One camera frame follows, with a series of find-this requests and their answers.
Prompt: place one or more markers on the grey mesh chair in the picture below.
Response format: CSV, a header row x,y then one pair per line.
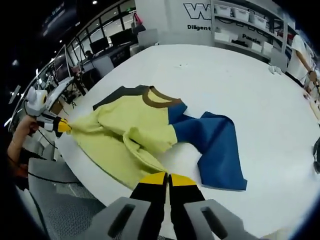
x,y
57,197

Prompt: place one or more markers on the white crumpled item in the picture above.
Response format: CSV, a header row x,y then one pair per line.
x,y
274,70

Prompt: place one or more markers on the hanging red black bag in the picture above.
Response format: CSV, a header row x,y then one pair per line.
x,y
137,23

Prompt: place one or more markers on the white shelf box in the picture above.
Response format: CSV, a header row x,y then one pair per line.
x,y
222,36
267,47

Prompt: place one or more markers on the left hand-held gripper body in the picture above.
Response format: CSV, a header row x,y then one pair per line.
x,y
35,101

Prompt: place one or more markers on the white storage bin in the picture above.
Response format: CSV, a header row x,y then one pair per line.
x,y
222,10
259,20
240,13

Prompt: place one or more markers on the dark grey holder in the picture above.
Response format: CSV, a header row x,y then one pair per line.
x,y
316,160

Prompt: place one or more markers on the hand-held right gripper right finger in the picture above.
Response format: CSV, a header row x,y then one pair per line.
x,y
195,212

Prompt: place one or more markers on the yellow blue grey garment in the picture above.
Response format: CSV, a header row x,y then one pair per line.
x,y
125,112

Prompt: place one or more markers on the grey office chair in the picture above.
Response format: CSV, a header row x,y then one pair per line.
x,y
147,37

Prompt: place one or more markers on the white tilted panel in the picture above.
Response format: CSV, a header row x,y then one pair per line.
x,y
61,86

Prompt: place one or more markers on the black computer monitor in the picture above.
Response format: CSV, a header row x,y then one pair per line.
x,y
121,37
98,46

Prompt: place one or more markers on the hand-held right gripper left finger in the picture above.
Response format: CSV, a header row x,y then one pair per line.
x,y
145,210

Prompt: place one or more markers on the grey metal shelf rack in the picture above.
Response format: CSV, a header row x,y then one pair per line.
x,y
285,37

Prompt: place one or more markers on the person's left hand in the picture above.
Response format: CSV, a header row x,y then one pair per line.
x,y
25,128

